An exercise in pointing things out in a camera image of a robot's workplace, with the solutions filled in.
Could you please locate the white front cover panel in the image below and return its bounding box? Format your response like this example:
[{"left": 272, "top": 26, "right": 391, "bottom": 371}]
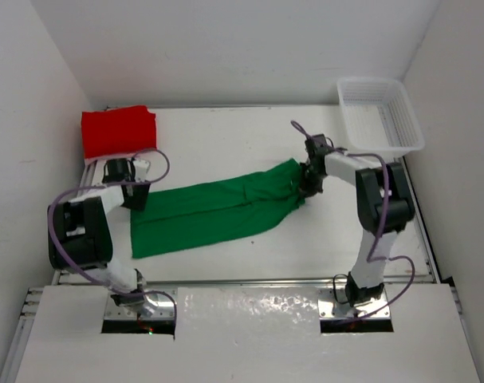
[{"left": 17, "top": 285, "right": 478, "bottom": 382}]

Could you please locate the white plastic basket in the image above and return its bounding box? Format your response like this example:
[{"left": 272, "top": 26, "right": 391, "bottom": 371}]
[{"left": 336, "top": 77, "right": 425, "bottom": 162}]

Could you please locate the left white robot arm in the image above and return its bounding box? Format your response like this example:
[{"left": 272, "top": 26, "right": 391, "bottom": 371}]
[{"left": 53, "top": 157, "right": 151, "bottom": 311}]

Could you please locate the pink t shirt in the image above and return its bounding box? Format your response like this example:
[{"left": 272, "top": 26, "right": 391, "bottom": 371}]
[{"left": 85, "top": 156, "right": 106, "bottom": 166}]

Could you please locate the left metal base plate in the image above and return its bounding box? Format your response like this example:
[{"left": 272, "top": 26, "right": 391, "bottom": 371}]
[{"left": 104, "top": 289, "right": 178, "bottom": 321}]

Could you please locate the metal base plate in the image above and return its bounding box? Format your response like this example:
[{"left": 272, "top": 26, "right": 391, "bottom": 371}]
[
  {"left": 317, "top": 284, "right": 391, "bottom": 321},
  {"left": 104, "top": 289, "right": 178, "bottom": 321}
]

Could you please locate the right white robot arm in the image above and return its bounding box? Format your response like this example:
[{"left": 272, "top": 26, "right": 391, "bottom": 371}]
[{"left": 299, "top": 134, "right": 415, "bottom": 306}]

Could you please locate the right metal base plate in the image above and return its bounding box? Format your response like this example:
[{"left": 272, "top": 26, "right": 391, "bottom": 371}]
[{"left": 317, "top": 284, "right": 391, "bottom": 321}]

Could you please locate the green t shirt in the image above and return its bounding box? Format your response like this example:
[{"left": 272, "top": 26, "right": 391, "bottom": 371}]
[{"left": 130, "top": 159, "right": 305, "bottom": 259}]

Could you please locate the red t shirt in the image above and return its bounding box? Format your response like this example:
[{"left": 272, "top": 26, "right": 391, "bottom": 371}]
[{"left": 81, "top": 105, "right": 157, "bottom": 160}]

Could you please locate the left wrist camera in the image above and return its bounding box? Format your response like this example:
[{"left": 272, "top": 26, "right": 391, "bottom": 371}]
[{"left": 132, "top": 159, "right": 151, "bottom": 182}]

